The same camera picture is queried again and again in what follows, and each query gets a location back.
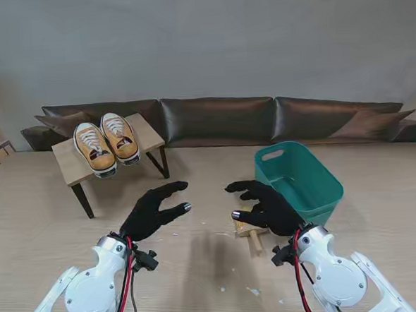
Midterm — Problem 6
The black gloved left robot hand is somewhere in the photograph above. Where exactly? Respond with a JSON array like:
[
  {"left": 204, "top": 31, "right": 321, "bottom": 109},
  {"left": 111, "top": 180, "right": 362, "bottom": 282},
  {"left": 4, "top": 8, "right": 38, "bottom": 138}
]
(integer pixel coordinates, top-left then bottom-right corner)
[{"left": 116, "top": 180, "right": 195, "bottom": 244}]

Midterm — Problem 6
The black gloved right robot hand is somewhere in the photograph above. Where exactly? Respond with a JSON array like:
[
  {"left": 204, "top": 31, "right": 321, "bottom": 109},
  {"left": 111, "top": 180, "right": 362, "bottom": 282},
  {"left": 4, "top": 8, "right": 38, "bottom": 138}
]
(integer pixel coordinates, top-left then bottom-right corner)
[{"left": 224, "top": 176, "right": 307, "bottom": 240}]

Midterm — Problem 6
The wooden shoe brush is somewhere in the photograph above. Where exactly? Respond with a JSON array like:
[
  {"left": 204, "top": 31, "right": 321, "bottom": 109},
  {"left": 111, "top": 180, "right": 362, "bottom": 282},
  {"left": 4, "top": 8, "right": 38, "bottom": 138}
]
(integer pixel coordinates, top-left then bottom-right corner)
[{"left": 231, "top": 205, "right": 272, "bottom": 258}]

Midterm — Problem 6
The yellow canvas sneaker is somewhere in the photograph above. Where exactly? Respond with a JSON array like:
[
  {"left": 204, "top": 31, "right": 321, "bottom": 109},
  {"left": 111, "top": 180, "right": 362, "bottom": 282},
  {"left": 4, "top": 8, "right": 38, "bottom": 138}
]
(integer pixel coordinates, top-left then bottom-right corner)
[
  {"left": 99, "top": 111, "right": 142, "bottom": 168},
  {"left": 72, "top": 120, "right": 119, "bottom": 182}
]

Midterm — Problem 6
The green plastic basket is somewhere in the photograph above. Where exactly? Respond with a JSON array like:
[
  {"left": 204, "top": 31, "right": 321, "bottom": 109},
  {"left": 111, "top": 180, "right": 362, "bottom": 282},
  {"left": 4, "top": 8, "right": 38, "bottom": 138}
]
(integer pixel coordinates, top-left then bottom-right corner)
[{"left": 252, "top": 137, "right": 348, "bottom": 240}]

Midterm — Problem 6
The small wooden black-legged bench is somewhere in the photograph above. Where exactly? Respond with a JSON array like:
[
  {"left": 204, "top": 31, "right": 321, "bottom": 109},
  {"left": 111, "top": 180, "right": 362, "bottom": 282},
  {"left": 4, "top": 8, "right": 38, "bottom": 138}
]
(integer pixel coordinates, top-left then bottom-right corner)
[{"left": 49, "top": 111, "right": 173, "bottom": 222}]

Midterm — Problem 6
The dark brown leather sofa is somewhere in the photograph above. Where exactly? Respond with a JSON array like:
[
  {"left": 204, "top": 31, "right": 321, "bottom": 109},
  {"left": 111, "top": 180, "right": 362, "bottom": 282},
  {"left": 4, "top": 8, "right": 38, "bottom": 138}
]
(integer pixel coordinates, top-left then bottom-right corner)
[{"left": 18, "top": 83, "right": 416, "bottom": 167}]

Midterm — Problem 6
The brown sofa cushion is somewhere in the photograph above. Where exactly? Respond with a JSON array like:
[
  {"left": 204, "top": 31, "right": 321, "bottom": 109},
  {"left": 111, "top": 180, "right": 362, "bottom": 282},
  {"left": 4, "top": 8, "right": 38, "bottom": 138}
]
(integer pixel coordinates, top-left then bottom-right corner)
[
  {"left": 328, "top": 105, "right": 416, "bottom": 141},
  {"left": 34, "top": 111, "right": 95, "bottom": 143}
]

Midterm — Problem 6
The red left arm cable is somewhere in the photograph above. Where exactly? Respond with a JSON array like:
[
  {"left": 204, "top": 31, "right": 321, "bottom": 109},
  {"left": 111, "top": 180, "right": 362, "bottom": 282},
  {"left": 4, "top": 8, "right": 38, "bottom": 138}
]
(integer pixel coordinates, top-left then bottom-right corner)
[{"left": 103, "top": 234, "right": 139, "bottom": 312}]

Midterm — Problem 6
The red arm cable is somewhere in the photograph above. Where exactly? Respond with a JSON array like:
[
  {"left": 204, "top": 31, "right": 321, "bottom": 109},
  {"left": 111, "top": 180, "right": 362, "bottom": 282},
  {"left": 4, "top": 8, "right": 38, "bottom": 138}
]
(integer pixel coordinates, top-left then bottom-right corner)
[
  {"left": 103, "top": 234, "right": 139, "bottom": 312},
  {"left": 292, "top": 228, "right": 316, "bottom": 312}
]

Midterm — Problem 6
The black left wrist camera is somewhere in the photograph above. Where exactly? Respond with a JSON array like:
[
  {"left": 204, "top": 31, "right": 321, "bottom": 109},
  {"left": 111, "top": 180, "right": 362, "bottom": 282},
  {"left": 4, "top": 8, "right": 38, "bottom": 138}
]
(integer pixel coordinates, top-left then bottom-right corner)
[{"left": 130, "top": 248, "right": 159, "bottom": 273}]

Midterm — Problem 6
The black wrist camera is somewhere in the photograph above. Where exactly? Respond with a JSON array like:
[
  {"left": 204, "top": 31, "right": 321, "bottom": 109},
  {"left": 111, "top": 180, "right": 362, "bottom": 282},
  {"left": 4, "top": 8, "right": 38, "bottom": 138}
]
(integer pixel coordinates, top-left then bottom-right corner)
[
  {"left": 130, "top": 248, "right": 159, "bottom": 273},
  {"left": 270, "top": 242, "right": 297, "bottom": 266}
]

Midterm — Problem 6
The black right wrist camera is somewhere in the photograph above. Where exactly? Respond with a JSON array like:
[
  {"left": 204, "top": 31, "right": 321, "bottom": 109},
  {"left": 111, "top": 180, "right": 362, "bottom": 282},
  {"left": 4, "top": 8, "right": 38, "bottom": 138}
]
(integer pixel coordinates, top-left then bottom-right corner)
[{"left": 270, "top": 242, "right": 297, "bottom": 266}]

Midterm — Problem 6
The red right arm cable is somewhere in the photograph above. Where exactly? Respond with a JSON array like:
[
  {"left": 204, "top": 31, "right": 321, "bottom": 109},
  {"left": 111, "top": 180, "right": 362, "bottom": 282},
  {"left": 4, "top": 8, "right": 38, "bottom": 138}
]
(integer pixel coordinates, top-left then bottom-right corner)
[{"left": 292, "top": 228, "right": 316, "bottom": 312}]

